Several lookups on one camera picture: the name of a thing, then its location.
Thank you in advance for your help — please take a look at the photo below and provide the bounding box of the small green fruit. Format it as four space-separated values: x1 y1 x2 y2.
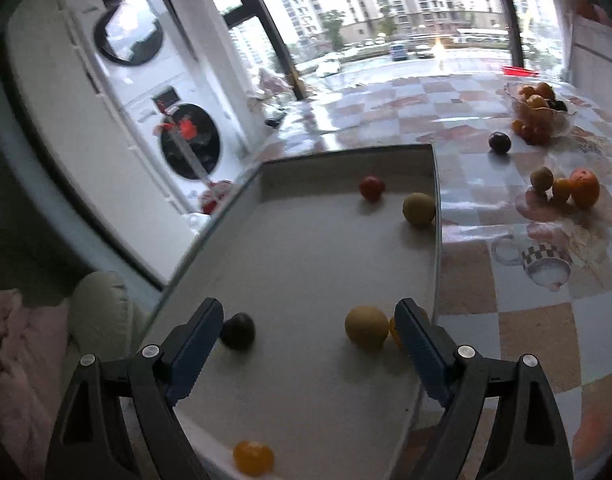
529 166 554 194

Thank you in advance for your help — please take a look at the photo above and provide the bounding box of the lower washing machine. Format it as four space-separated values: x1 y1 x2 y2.
124 74 246 212

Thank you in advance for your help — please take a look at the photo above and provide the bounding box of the red tomato-like fruit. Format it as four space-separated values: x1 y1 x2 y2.
359 176 386 203

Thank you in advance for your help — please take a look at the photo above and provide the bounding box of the dark purple plum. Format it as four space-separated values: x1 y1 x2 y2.
219 312 256 352

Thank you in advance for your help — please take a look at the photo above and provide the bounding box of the grey shallow tray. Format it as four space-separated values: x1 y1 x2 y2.
146 144 441 479

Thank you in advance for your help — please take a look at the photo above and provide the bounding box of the large orange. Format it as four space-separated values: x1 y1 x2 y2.
569 168 601 209

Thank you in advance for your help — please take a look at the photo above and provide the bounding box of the upper dryer machine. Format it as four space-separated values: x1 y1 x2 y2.
65 0 187 105

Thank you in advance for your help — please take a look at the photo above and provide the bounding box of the small yellow-orange fruit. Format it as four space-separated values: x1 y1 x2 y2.
232 441 274 478

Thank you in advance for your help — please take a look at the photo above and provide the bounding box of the dark plum on table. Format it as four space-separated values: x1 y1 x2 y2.
488 131 512 156

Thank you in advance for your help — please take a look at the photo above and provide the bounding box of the clear glass fruit bowl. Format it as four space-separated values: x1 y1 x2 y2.
503 82 576 146

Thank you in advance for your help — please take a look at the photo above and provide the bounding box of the small orange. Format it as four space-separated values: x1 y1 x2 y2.
388 317 403 351
551 178 571 204

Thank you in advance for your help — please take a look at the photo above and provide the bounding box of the small orange on table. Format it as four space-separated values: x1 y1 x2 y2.
551 178 571 204

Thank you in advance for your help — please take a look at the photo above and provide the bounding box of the red flat dish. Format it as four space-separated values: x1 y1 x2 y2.
501 65 539 77

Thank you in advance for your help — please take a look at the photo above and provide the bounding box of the pink cloth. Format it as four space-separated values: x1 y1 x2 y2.
0 289 68 479

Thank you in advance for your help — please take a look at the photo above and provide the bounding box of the tan round pear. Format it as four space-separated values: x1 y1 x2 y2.
344 306 389 351

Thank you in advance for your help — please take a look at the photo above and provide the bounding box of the green-yellow round fruit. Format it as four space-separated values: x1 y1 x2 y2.
402 192 436 226

